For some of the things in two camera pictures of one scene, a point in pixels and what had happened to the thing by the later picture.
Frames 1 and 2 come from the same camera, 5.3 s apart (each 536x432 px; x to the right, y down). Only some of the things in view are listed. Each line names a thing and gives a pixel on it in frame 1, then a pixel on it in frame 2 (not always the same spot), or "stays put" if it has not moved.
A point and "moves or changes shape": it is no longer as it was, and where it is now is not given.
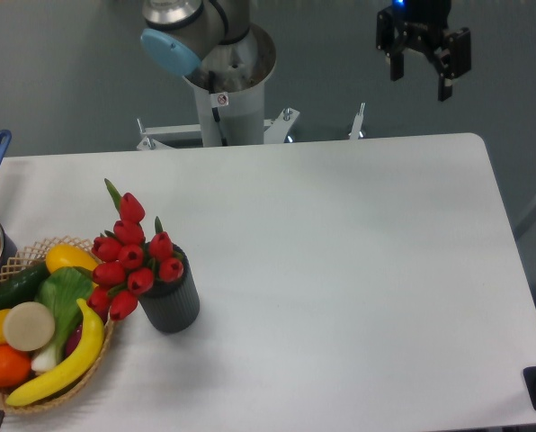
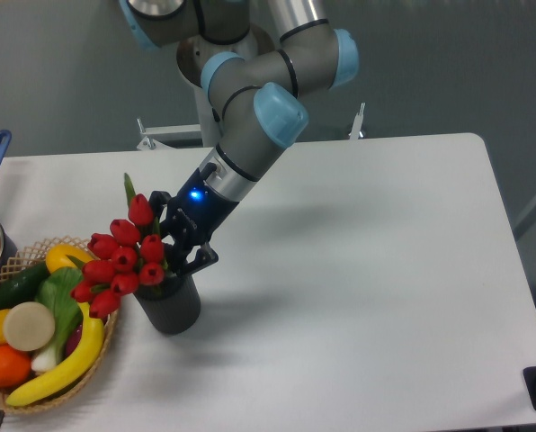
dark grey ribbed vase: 174,306 stays put
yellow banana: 83,365 stays put
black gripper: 407,24 to 197,211
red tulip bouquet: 127,265 moves or changes shape
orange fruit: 4,366 stays put
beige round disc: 29,326 stays put
